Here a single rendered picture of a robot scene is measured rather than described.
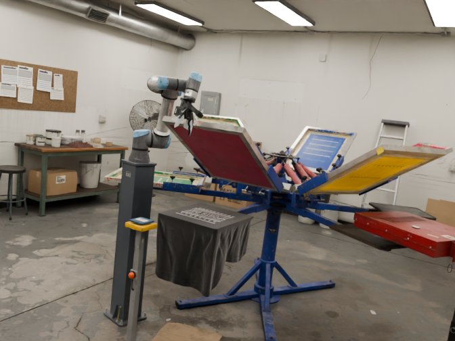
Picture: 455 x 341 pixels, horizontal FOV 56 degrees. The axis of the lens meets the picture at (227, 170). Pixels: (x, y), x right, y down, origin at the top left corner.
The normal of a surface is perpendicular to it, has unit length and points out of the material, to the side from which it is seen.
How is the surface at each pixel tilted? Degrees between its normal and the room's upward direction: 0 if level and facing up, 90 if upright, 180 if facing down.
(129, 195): 90
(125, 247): 90
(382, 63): 90
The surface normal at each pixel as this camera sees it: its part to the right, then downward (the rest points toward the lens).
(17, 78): 0.84, 0.12
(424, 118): -0.51, 0.07
